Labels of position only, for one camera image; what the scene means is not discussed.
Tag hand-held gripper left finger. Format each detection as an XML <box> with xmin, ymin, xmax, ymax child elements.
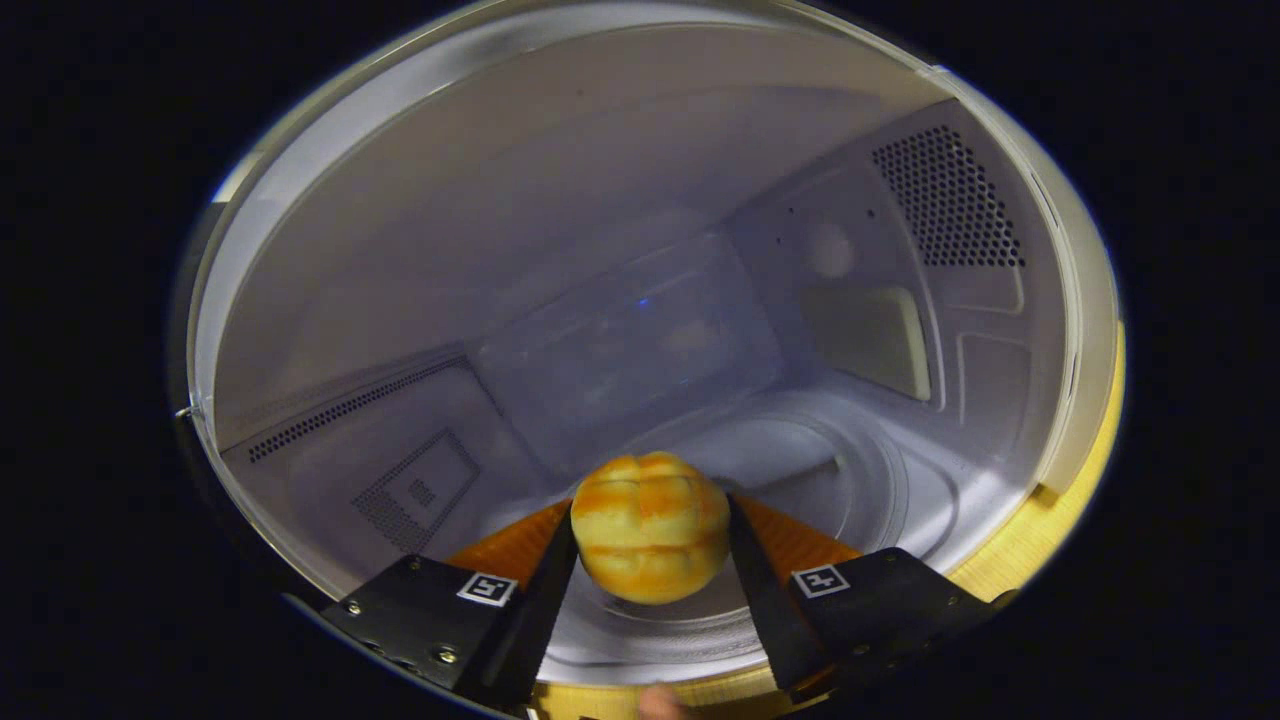
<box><xmin>318</xmin><ymin>498</ymin><xmax>581</xmax><ymax>713</ymax></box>

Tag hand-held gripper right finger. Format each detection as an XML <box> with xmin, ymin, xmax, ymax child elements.
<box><xmin>726</xmin><ymin>493</ymin><xmax>1016</xmax><ymax>698</ymax></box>

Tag golden bread bun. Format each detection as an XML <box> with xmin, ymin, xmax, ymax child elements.
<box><xmin>570</xmin><ymin>451</ymin><xmax>732</xmax><ymax>605</ymax></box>

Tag white microwave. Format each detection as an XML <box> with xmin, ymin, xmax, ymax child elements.
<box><xmin>170</xmin><ymin>0</ymin><xmax>1121</xmax><ymax>691</ymax></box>

